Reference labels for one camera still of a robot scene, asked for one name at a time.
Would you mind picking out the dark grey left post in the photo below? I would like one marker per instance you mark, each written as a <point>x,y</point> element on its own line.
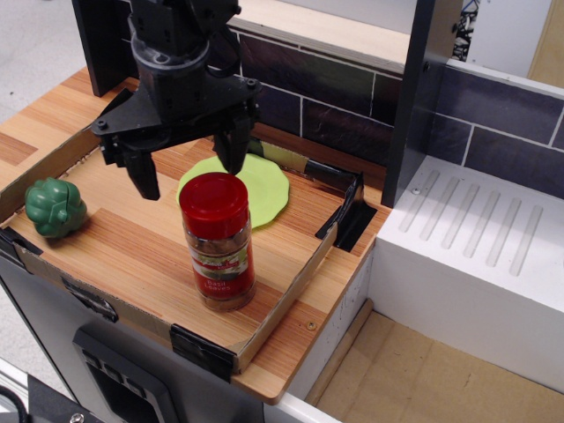
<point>104,31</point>

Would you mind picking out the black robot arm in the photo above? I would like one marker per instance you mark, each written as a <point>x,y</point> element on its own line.
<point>180,27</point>

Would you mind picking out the black oven control panel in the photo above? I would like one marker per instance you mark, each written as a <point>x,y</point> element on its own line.
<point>131,393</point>

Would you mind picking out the green toy bell pepper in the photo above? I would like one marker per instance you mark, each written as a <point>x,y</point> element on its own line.
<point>55,207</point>

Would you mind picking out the black device with screw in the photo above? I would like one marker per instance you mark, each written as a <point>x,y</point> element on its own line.
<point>48,405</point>

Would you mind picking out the light green plate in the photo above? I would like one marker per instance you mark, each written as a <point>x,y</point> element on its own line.
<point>267,185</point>

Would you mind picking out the white toy sink drainboard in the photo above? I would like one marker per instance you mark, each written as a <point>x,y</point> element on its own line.
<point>476,262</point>

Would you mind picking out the cardboard fence with black tape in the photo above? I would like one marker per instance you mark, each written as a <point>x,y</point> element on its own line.
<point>132,252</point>

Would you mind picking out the dark grey vertical post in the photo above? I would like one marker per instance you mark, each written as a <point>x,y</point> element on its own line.
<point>431,46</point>

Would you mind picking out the red-capped basil spice bottle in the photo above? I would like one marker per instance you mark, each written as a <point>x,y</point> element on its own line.
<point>216,220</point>

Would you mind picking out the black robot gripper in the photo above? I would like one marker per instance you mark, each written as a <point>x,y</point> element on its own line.
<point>179,99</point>

